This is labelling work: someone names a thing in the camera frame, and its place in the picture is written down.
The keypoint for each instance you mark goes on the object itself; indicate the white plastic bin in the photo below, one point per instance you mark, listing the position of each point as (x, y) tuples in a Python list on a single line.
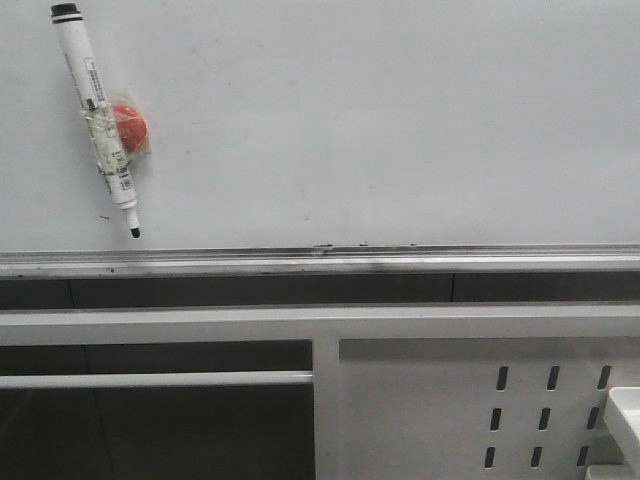
[(621, 417)]

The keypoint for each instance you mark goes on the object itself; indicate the red round magnet taped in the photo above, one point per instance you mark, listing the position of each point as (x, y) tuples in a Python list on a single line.
[(132, 127)]

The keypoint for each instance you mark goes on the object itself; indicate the white whiteboard marker black cap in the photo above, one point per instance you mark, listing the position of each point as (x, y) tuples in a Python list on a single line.
[(97, 111)]

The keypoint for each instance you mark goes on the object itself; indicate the white metal pegboard rack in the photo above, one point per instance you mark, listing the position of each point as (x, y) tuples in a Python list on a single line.
[(401, 392)]

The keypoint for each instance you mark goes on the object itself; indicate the white whiteboard with aluminium frame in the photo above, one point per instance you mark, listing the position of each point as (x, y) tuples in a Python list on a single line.
[(330, 136)]

